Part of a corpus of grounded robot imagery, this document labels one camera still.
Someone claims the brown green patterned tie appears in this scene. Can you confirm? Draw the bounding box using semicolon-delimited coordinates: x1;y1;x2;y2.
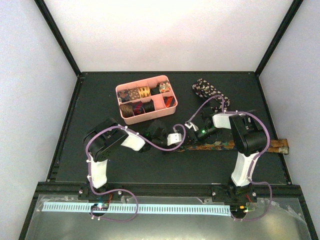
177;139;290;155

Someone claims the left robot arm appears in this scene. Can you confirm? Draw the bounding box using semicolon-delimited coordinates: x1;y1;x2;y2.
87;120;182;200

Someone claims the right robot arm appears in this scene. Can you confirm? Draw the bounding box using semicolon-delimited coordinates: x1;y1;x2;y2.
185;111;271;202

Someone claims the red navy rolled tie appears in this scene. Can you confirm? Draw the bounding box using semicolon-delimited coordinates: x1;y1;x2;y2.
132;101;145;116

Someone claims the pink divided organizer box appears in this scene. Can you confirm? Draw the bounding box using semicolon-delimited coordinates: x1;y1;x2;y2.
115;75;178;125

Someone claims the red striped rolled tie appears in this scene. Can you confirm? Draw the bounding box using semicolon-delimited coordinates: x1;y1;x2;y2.
163;96;176;108

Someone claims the yellow black rolled tie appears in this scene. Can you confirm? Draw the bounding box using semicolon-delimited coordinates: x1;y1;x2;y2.
137;86;151;98

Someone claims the brown paisley rolled tie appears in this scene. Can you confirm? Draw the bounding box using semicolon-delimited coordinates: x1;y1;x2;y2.
128;88;141;101

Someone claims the white red floral rolled tie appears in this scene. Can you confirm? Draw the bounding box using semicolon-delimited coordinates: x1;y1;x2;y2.
158;81;172;94

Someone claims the black floral tie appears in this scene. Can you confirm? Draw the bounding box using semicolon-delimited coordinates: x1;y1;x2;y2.
192;78;231;113

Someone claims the blue floral rolled tie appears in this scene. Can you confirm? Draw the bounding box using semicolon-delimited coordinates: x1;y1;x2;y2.
117;90;131;103

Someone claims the clear acrylic sheet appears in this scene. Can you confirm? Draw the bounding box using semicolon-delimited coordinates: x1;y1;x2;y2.
21;195;312;240

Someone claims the light blue slotted strip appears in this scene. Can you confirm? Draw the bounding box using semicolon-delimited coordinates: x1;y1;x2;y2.
41;202;231;217

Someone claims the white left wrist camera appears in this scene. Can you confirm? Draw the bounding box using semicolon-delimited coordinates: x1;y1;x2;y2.
167;133;183;146

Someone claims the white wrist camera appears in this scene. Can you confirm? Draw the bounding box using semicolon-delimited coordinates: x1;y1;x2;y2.
184;121;199;132
167;133;183;146

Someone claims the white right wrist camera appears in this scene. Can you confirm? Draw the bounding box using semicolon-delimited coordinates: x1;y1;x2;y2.
184;121;199;132

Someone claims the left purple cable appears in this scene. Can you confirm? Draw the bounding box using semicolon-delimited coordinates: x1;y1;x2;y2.
85;123;186;222

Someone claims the purple cable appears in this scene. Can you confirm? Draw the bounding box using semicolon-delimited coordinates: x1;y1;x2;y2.
188;95;273;223
85;123;186;222

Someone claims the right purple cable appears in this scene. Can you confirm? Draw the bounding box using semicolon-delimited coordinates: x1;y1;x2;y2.
188;95;273;223

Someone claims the black aluminium mounting rail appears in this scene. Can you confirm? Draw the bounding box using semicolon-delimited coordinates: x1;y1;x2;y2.
37;183;303;201

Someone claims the right black frame post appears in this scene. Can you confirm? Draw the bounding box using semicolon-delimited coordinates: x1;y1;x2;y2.
254;0;303;77

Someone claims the black frame post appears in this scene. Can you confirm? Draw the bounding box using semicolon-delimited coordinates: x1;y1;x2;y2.
254;0;303;77
34;0;82;77

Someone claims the left black frame post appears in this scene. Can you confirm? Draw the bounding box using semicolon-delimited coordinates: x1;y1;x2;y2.
34;0;82;77

